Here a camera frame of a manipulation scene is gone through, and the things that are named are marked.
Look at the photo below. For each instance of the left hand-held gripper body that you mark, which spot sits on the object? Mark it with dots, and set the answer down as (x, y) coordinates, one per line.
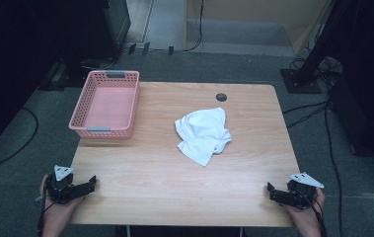
(60, 189)

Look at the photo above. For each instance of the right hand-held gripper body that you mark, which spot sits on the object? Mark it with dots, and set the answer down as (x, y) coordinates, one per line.
(301, 192)

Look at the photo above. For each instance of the white t-shirt with blue print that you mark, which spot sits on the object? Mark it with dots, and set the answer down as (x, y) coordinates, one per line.
(202, 135)

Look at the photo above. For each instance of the person's left hand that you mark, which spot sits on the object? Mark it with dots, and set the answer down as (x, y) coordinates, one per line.
(55, 210)

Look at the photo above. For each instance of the person's right hand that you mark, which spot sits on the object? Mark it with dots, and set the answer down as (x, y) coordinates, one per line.
(306, 215)

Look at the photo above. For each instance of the pink plastic basket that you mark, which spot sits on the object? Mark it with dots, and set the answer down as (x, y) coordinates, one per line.
(109, 105)

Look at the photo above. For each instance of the dark equipment box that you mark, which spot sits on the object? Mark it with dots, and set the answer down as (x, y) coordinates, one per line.
(362, 125)

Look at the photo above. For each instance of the dark cabinet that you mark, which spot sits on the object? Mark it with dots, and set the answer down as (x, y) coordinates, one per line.
(102, 29)

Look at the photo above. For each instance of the black metal stand pole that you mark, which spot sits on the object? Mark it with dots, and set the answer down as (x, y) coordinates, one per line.
(326, 36)

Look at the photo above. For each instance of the black stand base plate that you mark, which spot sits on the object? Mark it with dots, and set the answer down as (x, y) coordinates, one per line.
(301, 82)

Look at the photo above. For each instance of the small black floor bracket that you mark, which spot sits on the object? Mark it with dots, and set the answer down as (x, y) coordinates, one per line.
(132, 48)
(146, 48)
(170, 50)

